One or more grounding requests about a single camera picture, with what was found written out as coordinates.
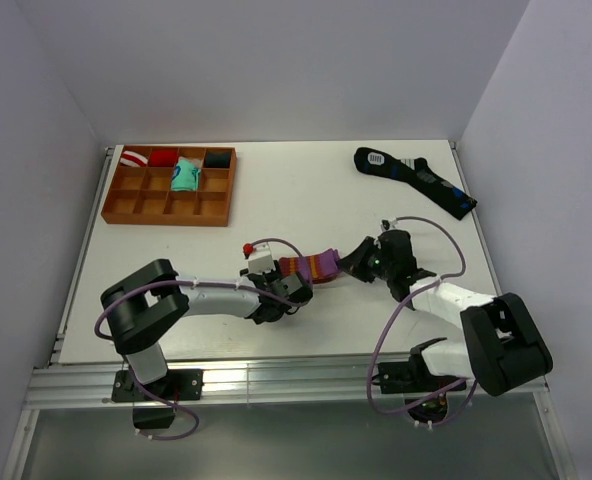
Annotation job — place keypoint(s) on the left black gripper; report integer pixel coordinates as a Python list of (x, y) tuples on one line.
[(272, 274)]

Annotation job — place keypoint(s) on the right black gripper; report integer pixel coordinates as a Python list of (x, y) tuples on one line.
[(354, 263)]

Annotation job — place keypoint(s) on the maroon purple striped sock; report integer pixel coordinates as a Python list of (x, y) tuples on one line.
[(319, 268)]

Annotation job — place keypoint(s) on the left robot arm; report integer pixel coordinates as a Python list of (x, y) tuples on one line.
[(144, 306)]

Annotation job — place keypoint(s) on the black blue sock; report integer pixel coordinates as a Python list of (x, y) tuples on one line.
[(416, 173)]

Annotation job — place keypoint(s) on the dark teal rolled sock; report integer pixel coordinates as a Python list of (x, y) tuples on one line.
[(217, 160)]

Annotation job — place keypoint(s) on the mint green rolled sock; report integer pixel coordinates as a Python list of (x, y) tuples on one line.
[(186, 175)]

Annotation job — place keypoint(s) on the brown wooden divider tray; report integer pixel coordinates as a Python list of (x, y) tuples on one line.
[(142, 196)]

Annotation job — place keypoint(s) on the red white striped rolled sock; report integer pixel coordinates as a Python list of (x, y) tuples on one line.
[(133, 159)]

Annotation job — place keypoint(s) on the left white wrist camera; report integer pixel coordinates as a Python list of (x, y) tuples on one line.
[(259, 258)]

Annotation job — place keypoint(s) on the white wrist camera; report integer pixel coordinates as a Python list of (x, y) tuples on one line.
[(388, 225), (259, 258)]

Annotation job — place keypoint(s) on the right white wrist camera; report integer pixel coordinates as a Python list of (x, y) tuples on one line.
[(388, 225)]

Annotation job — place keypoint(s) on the aluminium frame rail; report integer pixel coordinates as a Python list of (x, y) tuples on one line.
[(249, 382)]

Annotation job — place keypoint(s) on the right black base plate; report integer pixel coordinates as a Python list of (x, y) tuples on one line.
[(410, 376)]

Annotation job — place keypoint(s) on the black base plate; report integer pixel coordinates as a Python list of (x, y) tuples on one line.
[(177, 385), (410, 376)]

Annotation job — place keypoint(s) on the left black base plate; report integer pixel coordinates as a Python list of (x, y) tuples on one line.
[(177, 385)]

